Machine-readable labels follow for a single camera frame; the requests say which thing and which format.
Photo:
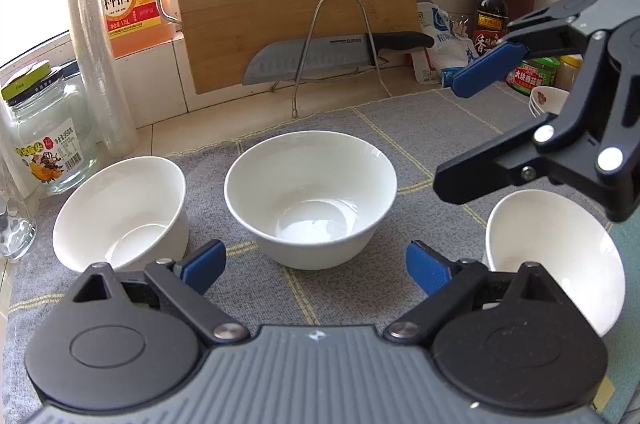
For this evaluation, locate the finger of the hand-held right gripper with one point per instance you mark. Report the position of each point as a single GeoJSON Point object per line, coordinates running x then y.
{"type": "Point", "coordinates": [485, 71]}
{"type": "Point", "coordinates": [480, 176]}

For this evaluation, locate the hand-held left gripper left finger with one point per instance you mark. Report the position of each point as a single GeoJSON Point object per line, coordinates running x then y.
{"type": "Point", "coordinates": [206, 266]}

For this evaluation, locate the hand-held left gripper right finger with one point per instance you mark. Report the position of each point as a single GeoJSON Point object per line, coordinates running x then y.
{"type": "Point", "coordinates": [425, 269]}

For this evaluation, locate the white ceramic bowl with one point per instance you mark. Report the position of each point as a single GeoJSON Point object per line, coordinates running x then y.
{"type": "Point", "coordinates": [550, 244]}
{"type": "Point", "coordinates": [310, 184]}
{"type": "Point", "coordinates": [115, 209]}

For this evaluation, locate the green-lid sauce jar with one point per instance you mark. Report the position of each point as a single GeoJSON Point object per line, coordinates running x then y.
{"type": "Point", "coordinates": [535, 76]}

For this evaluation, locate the white and blue salt bag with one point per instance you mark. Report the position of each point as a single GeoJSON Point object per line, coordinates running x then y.
{"type": "Point", "coordinates": [440, 49]}

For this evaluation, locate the binder clips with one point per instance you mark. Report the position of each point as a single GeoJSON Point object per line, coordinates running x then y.
{"type": "Point", "coordinates": [459, 26]}

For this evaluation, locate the grey checked cloth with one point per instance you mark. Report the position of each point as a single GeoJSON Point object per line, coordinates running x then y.
{"type": "Point", "coordinates": [440, 124]}

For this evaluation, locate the dark vinegar bottle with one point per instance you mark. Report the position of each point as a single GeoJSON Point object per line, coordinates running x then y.
{"type": "Point", "coordinates": [491, 4]}

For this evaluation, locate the yellow-lid jar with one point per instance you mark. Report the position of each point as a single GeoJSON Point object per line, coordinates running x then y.
{"type": "Point", "coordinates": [569, 71]}

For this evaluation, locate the clear glass cup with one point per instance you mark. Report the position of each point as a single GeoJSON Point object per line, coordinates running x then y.
{"type": "Point", "coordinates": [12, 214]}

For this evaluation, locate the green-lid glass jar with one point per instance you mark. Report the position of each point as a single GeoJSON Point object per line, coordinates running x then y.
{"type": "Point", "coordinates": [45, 129]}

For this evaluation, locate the stack of clear plastic cups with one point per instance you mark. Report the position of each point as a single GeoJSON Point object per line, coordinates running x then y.
{"type": "Point", "coordinates": [95, 29]}

